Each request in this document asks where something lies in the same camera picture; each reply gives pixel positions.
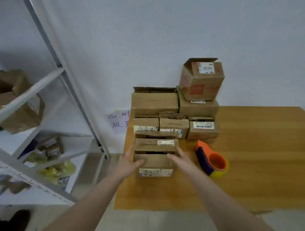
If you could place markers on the person's left hand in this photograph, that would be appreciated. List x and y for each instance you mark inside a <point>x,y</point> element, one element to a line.
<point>126,164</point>

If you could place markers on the person's right hand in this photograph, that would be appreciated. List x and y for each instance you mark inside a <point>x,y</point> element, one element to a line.
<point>183,160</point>

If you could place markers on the blue orange tape dispenser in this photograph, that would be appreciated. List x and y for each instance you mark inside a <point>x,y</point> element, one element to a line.
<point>205,159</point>

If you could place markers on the small brown cardboard box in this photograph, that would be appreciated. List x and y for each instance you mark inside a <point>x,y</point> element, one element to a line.
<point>155,166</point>

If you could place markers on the box barcode label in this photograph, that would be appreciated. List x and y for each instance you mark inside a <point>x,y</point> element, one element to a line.
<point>152,145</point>

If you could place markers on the stack of cardboard boxes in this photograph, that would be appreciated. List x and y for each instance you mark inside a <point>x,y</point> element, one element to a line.
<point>155,102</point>

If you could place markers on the person's left forearm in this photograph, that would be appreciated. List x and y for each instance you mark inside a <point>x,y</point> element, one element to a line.
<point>88,202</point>

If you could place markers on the person's right forearm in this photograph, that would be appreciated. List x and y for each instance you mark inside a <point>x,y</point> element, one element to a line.
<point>224,202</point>

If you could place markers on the brown cardboard scrap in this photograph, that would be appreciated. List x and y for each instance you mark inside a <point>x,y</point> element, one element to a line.
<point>14,185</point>

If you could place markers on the yellow plastic bag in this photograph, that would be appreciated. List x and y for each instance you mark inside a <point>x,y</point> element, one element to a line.
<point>59,170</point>

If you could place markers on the wooden table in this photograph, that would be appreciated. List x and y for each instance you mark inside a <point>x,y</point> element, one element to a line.
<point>257,157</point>

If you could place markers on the small open carton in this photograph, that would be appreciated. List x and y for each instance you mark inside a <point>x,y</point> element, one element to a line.
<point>50,147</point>

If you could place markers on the dark blue bag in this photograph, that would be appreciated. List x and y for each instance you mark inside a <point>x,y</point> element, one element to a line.
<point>28,148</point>

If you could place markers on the large worn shelf carton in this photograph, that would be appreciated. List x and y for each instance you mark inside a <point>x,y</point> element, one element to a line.
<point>19,114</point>

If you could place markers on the grey metal shelf rack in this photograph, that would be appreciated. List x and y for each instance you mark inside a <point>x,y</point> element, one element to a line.
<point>33,89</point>

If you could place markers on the white paper wall sign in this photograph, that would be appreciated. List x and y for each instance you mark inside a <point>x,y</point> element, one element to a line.
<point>117,121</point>

